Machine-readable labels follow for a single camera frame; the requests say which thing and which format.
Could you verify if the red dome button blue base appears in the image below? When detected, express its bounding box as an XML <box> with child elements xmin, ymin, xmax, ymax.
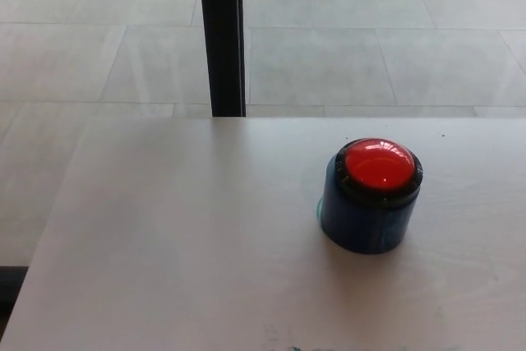
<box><xmin>316</xmin><ymin>136</ymin><xmax>424</xmax><ymax>255</ymax></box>

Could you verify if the black vertical post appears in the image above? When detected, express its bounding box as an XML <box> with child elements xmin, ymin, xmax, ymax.
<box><xmin>196</xmin><ymin>0</ymin><xmax>247</xmax><ymax>118</ymax></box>

